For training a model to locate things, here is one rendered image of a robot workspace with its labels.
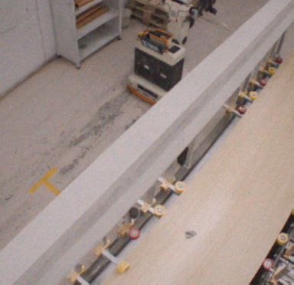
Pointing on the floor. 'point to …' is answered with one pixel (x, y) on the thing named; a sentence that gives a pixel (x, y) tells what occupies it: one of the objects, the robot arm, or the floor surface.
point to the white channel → (131, 151)
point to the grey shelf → (112, 17)
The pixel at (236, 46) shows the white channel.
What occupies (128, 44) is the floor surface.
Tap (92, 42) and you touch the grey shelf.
